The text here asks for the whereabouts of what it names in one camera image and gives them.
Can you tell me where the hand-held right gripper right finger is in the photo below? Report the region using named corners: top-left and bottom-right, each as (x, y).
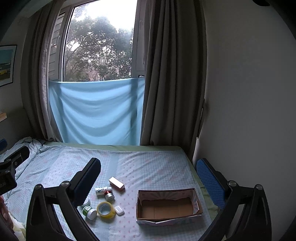
top-left (196, 158), bottom-right (272, 241)

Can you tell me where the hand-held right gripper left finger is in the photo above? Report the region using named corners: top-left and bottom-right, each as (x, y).
top-left (26, 158), bottom-right (102, 241)

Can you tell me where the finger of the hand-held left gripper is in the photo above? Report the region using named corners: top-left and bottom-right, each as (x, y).
top-left (0, 146), bottom-right (30, 168)

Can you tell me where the white pill bottle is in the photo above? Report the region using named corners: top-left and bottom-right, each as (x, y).
top-left (95, 186), bottom-right (113, 198)

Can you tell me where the yellow tape roll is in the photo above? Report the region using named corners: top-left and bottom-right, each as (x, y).
top-left (97, 201), bottom-right (116, 219)

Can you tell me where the paper-wrapped cardboard box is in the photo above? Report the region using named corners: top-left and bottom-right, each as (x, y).
top-left (136, 188), bottom-right (204, 226)

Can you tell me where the light blue crumpled blanket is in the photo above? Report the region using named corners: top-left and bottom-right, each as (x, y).
top-left (0, 137), bottom-right (47, 167)

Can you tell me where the red silver-capped jar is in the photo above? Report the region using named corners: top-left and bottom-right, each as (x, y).
top-left (103, 189), bottom-right (115, 201)

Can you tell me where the rose gold small box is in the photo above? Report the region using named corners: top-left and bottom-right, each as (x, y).
top-left (109, 176), bottom-right (126, 192)

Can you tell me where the green white-capped bottle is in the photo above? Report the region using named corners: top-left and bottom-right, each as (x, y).
top-left (82, 205), bottom-right (98, 221)

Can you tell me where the light blue hanging cloth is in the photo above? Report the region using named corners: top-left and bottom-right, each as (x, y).
top-left (49, 77), bottom-right (146, 146)

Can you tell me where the grey curtain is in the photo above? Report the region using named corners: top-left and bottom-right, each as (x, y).
top-left (140, 0), bottom-right (208, 161)
top-left (20, 0), bottom-right (75, 142)

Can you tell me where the window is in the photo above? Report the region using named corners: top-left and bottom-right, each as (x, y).
top-left (48, 0), bottom-right (147, 82)

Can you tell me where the framed wall picture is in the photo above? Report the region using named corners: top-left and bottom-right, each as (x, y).
top-left (0, 44), bottom-right (18, 88)

